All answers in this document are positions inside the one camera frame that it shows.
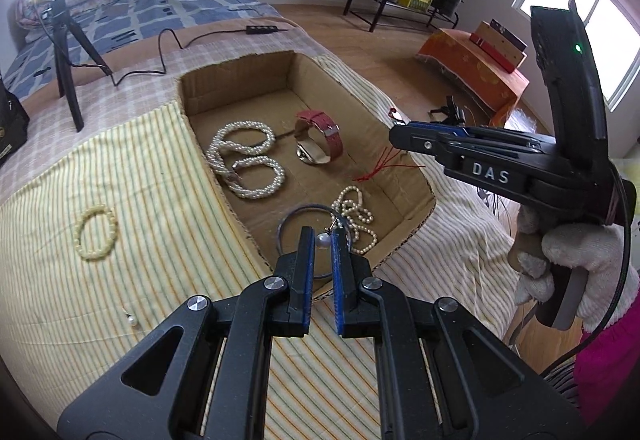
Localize small black floor tripod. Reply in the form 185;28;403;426
427;95;476;126

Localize black tripod stand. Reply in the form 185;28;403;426
37;0;113;131

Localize person's right forearm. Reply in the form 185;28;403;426
572;290;640;423

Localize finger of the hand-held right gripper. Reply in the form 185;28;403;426
389;124;521;161
407;120;541;154

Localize red and black box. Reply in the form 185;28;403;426
470;19;528;74

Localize green pendant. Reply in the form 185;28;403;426
354;107;403;183

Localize black cable with controller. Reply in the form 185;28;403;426
110;22;291;88

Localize black snack bag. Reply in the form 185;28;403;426
0;75;31;168

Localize window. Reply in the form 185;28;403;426
512;0;640;108

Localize dark metal bangle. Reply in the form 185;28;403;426
276;204;351;278

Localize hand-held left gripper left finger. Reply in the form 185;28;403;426
56;226;317;440

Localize red strap watch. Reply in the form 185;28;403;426
294;109;345;166

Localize thin pearl necklace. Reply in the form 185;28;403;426
330;186;378;255

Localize orange cloth covered table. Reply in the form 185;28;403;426
417;27;531;127

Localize checkered blanket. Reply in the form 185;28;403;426
0;25;521;336

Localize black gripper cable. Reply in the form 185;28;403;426
542;175;640;383

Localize yellow bead bracelet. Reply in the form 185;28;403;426
74;204;118;262

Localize person's right hand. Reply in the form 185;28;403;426
507;207;640;317

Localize thick pearl necklace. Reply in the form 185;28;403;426
205;120;286;199

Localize cardboard box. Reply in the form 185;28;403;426
176;51;437;296

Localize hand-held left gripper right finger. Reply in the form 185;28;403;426
331;227;586;440

